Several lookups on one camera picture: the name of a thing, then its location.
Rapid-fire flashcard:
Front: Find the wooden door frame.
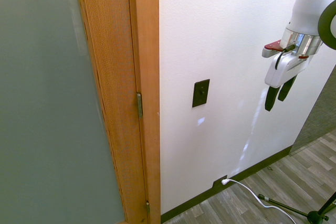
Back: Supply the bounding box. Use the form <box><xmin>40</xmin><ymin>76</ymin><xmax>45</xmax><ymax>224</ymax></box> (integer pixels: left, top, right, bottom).
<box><xmin>127</xmin><ymin>0</ymin><xmax>161</xmax><ymax>224</ymax></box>

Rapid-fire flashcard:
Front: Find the white power cable with plug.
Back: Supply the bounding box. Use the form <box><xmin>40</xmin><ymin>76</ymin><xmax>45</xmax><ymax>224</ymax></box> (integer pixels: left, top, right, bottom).
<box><xmin>222</xmin><ymin>178</ymin><xmax>298</xmax><ymax>224</ymax></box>

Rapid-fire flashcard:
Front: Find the dark baseboard strip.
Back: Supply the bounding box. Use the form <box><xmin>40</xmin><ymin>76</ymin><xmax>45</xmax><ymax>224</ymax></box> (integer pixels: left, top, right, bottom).
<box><xmin>160</xmin><ymin>145</ymin><xmax>292</xmax><ymax>223</ymax></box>

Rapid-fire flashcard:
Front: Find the red grey wrist camera mount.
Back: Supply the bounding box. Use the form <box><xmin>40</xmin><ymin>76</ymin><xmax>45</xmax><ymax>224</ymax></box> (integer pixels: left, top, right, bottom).
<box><xmin>261</xmin><ymin>39</ymin><xmax>285</xmax><ymax>58</ymax></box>

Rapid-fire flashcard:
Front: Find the dark wall outlet plate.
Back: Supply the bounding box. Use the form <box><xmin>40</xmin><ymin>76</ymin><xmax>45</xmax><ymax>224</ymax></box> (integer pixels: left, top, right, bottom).
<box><xmin>213</xmin><ymin>174</ymin><xmax>228</xmax><ymax>189</ymax></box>

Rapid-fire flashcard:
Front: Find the wooden door with frosted glass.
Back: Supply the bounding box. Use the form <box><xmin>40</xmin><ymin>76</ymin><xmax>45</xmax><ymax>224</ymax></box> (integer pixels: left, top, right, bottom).
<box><xmin>0</xmin><ymin>0</ymin><xmax>149</xmax><ymax>224</ymax></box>

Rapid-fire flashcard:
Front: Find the dark light switch plate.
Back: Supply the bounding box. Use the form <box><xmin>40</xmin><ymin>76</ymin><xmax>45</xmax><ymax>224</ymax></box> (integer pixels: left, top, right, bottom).
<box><xmin>192</xmin><ymin>79</ymin><xmax>211</xmax><ymax>108</ymax></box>

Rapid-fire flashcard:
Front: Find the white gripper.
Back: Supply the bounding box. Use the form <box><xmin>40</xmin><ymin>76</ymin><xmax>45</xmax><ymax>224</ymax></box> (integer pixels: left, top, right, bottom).
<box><xmin>264</xmin><ymin>50</ymin><xmax>315</xmax><ymax>112</ymax></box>

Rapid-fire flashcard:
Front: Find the black camera cable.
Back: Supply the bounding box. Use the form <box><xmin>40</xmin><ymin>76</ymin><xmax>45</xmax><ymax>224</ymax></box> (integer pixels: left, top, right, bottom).
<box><xmin>275</xmin><ymin>44</ymin><xmax>295</xmax><ymax>70</ymax></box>

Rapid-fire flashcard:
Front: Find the black camera tripod stand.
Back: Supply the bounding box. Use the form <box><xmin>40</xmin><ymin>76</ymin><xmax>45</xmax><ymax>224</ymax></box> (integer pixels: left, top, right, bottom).
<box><xmin>257</xmin><ymin>191</ymin><xmax>336</xmax><ymax>224</ymax></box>

